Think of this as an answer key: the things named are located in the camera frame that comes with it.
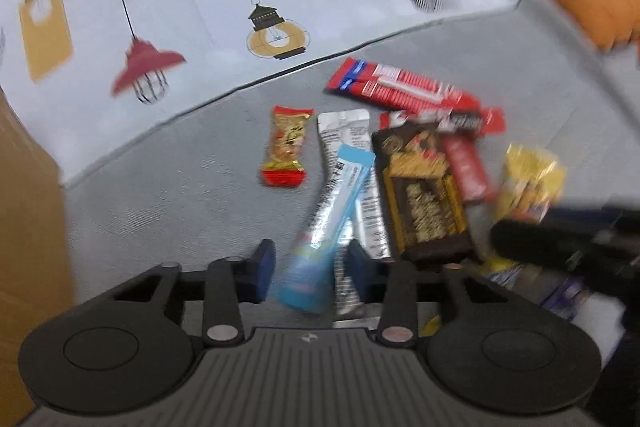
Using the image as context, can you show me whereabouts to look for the red black snack bar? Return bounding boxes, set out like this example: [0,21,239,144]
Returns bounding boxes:
[380,107,506,138]

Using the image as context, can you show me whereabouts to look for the small red snack packet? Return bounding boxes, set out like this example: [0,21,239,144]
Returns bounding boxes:
[440,133,496,205]

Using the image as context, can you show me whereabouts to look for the cardboard box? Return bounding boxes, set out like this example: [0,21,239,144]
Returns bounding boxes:
[1,98,74,426]

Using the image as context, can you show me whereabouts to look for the silver snack packet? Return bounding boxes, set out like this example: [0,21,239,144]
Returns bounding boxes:
[318,109,390,321]

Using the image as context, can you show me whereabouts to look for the dark brown gold chocolate bar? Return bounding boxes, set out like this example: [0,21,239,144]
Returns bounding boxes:
[372,122,475,267]

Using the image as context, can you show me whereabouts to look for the light blue snack stick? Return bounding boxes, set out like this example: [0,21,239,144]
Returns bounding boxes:
[278,144,375,314]

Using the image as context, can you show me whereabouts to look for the yellow snack packet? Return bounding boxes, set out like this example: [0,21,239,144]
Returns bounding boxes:
[495,143,567,222]

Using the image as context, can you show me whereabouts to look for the large red snack pack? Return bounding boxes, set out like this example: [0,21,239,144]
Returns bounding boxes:
[326,57,482,112]

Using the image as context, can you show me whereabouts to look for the red gold candy bar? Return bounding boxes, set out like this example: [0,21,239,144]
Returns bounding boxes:
[260,106,314,188]

